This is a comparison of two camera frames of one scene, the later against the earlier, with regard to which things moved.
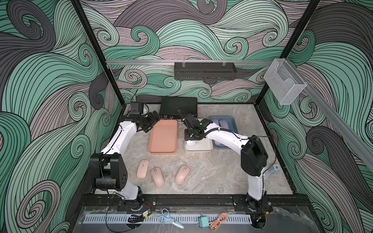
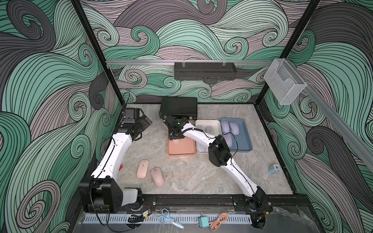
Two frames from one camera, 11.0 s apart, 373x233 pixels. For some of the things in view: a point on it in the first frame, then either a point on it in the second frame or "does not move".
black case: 169,107 does not move
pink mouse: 181,174 -> 176,141
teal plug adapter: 203,221 does not move
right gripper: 187,138 -> 170,136
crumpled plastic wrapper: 274,169 does not move
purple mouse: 223,124 -> 234,127
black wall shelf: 188,71 does not move
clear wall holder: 283,81 does not move
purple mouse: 215,121 -> 225,126
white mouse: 191,143 -> 200,147
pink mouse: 143,168 does not move
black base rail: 184,201 does not move
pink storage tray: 164,137 -> 183,146
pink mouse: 158,176 does not move
